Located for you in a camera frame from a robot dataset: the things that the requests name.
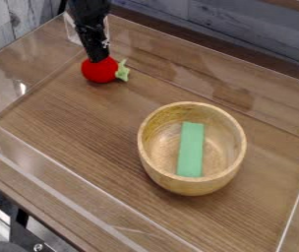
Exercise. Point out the red plush strawberry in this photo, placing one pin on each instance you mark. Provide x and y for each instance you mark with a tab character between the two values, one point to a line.
104	71

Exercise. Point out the clear acrylic tray wall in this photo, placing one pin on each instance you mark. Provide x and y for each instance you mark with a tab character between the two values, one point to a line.
88	216

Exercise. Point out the black metal table frame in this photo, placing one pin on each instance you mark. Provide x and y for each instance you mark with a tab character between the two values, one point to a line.
21	236

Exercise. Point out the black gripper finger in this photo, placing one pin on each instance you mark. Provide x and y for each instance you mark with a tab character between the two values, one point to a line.
89	13

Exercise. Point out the light wooden bowl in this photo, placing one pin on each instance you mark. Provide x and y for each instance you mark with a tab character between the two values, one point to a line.
224	147

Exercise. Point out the clear acrylic corner bracket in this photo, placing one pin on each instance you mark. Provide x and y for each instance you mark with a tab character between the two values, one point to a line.
69	27

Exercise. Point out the green rectangular block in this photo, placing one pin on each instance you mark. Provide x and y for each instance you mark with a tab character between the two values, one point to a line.
191	150

